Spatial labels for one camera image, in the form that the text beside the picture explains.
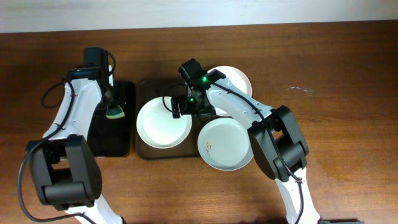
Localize green and yellow sponge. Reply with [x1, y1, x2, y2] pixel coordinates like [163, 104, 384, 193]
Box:
[105, 105, 125, 119]

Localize white plate top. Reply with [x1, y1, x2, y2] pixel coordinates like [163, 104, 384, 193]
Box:
[186, 65, 252, 118]

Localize white plate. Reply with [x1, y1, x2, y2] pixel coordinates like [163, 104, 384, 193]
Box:
[186, 65, 252, 118]
[136, 96, 192, 149]

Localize pale blue plate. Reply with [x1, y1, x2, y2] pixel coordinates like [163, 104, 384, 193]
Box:
[197, 118, 253, 171]

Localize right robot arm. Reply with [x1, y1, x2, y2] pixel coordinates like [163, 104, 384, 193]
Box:
[171, 58, 321, 224]

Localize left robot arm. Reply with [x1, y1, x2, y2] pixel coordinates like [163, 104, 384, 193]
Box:
[22, 47, 125, 223]

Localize brown plastic serving tray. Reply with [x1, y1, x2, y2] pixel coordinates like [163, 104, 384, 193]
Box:
[134, 78, 210, 160]

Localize black rectangular water tray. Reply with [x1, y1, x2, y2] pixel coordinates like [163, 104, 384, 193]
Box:
[88, 80, 136, 157]

